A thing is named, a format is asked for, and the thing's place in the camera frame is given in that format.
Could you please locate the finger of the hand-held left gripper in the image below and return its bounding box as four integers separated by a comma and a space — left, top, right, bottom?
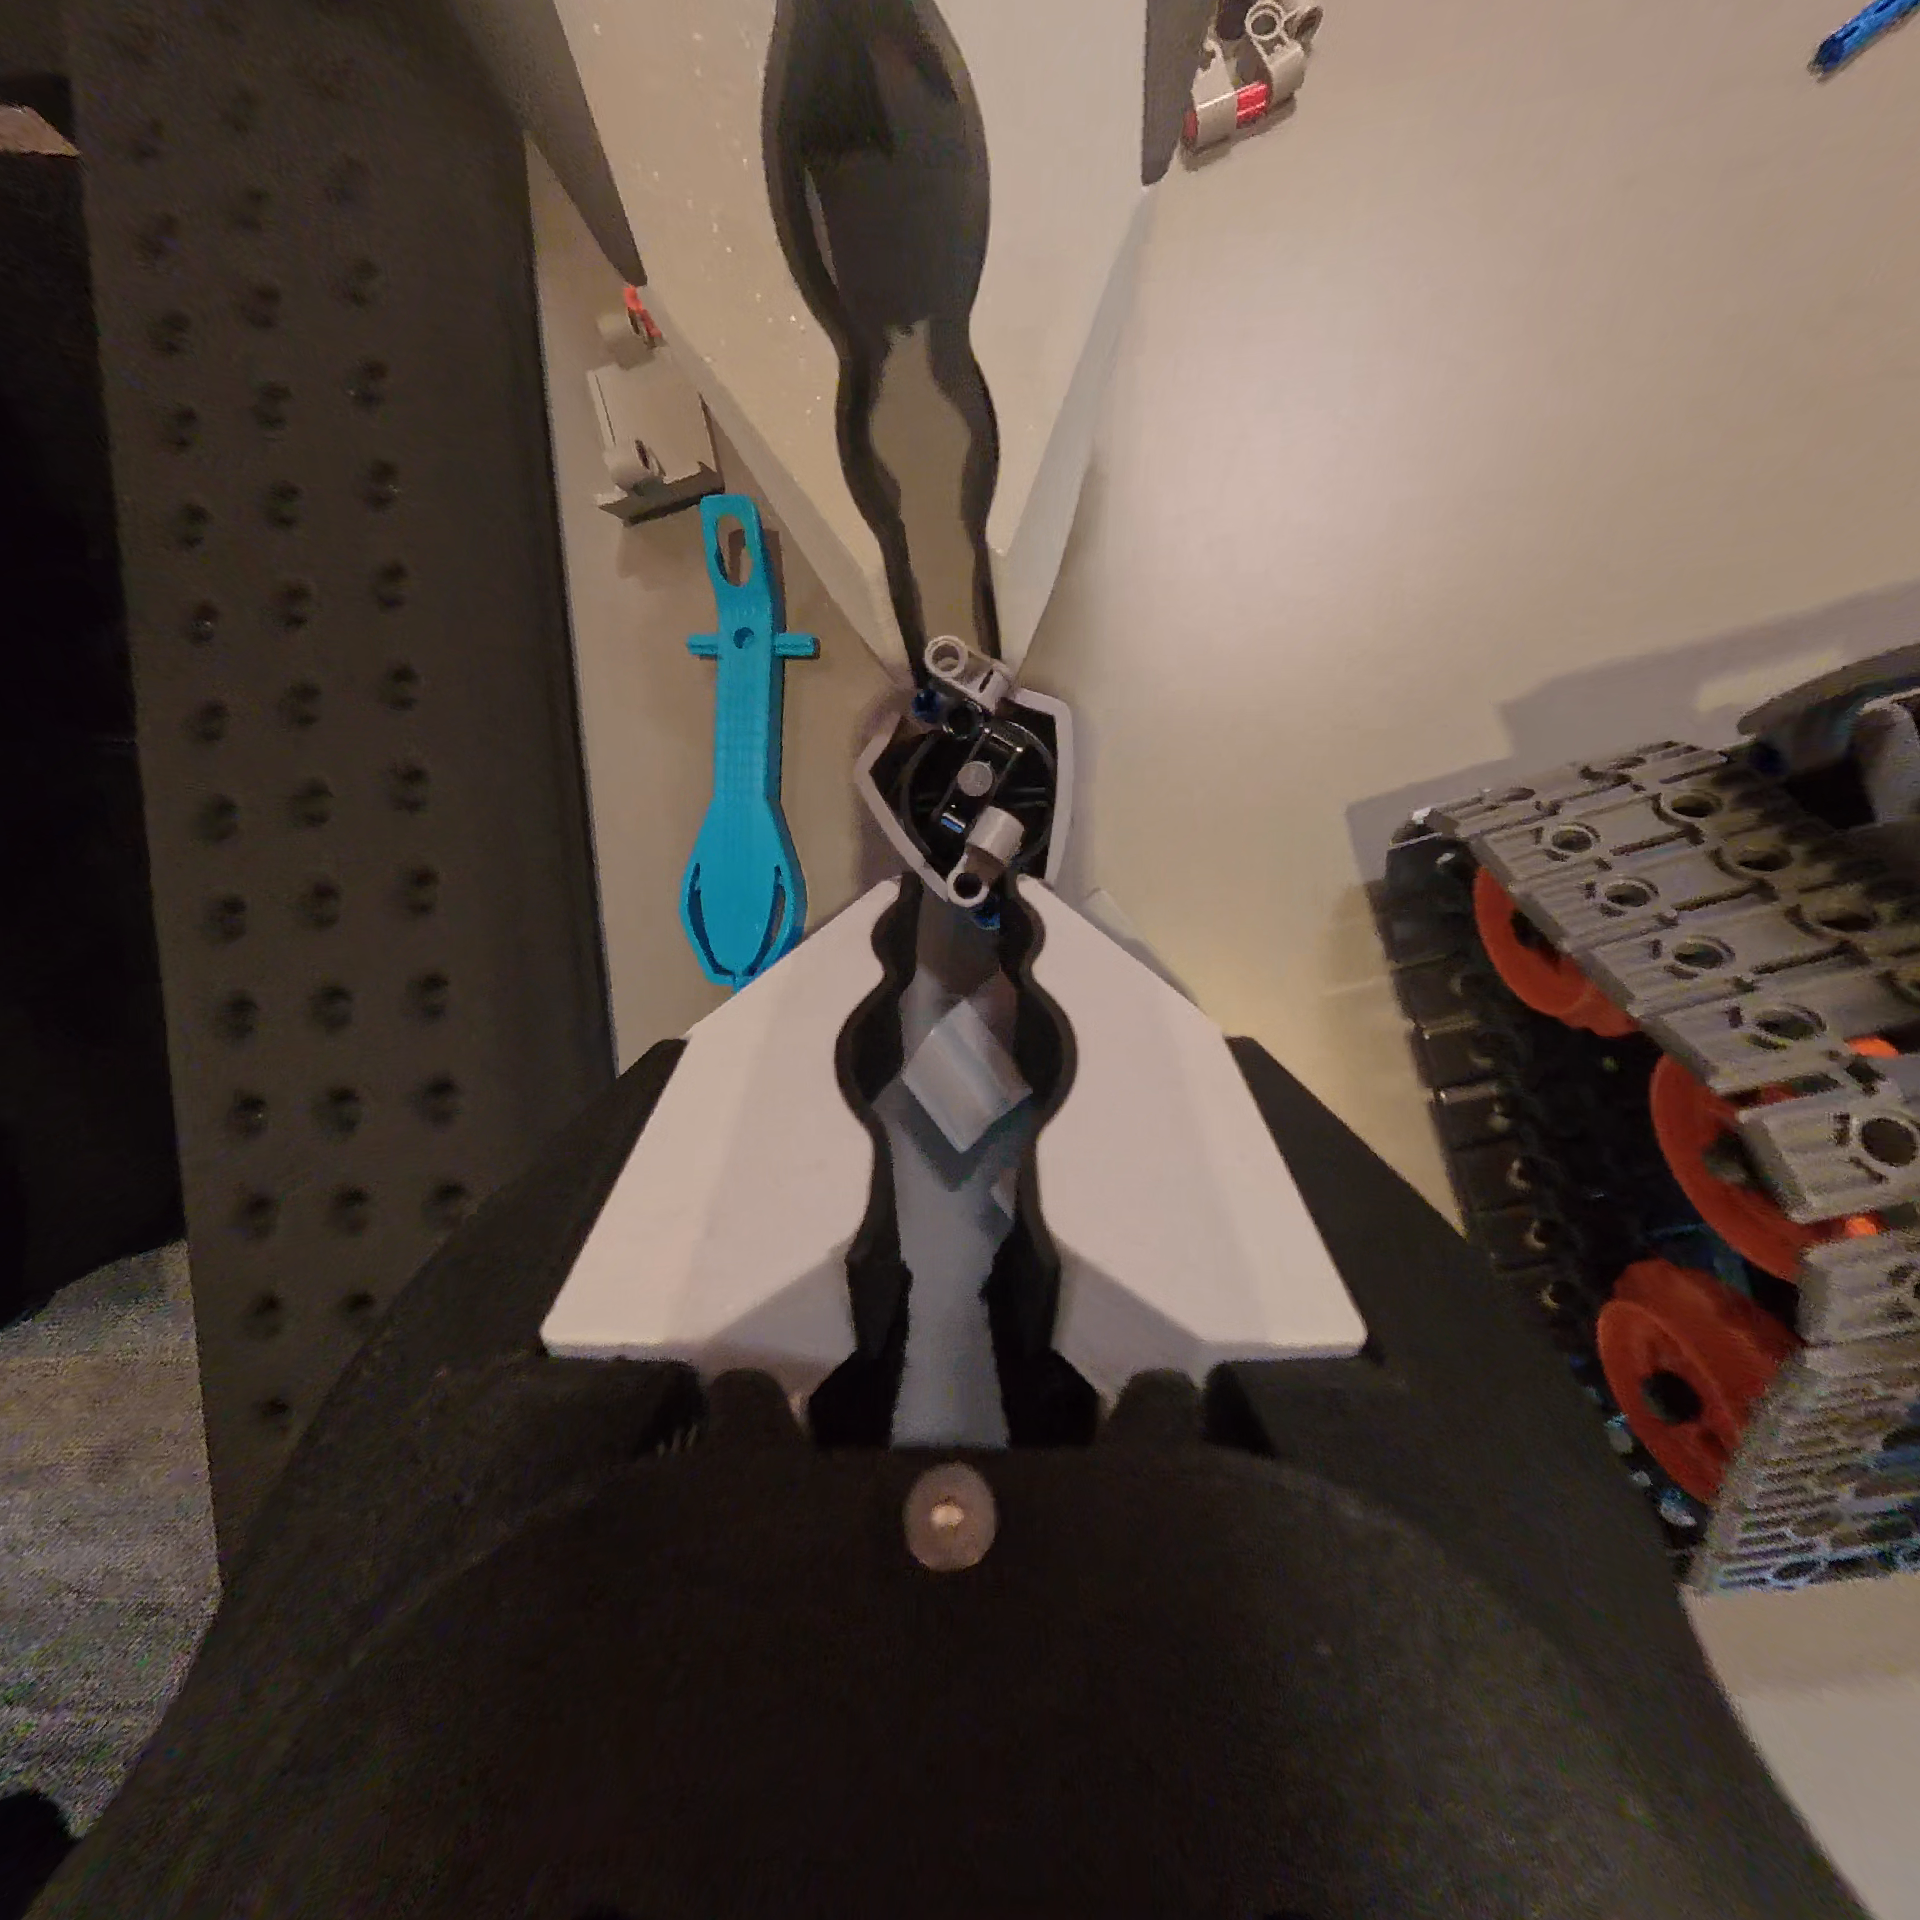
956, 0, 1165, 648
534, 0, 926, 677

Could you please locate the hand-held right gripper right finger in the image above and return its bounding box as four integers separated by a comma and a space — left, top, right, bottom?
1005, 901, 1366, 1405

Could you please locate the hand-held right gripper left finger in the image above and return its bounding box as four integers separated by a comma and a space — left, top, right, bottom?
541, 880, 916, 1384

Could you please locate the blue toy wrench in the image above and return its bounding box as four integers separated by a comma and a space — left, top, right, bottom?
677, 489, 818, 993

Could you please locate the grey toy wheel frame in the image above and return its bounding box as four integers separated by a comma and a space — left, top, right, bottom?
860, 630, 1080, 908

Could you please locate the small grey red toy part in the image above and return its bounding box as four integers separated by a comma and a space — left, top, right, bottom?
1178, 0, 1327, 157

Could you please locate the grey orange tracked toy robot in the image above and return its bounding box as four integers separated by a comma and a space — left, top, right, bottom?
1366, 637, 1920, 1594

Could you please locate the black perforated mat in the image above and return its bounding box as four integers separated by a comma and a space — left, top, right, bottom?
62, 0, 646, 1562

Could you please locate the small blue toy pin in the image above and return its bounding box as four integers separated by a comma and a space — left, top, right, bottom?
1810, 0, 1920, 77

